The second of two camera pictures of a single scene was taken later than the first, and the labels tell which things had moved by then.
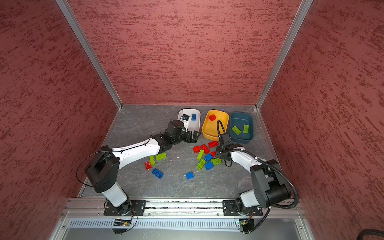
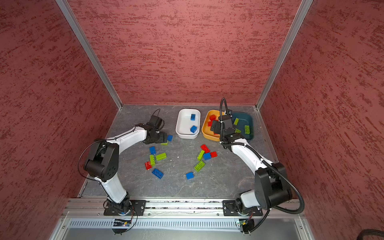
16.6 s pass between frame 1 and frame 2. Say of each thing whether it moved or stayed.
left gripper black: moved
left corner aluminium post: stayed
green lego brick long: stayed
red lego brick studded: stayed
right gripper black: moved
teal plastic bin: stayed
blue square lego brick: stayed
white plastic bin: stayed
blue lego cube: moved
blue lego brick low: moved
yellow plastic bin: stayed
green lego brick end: stayed
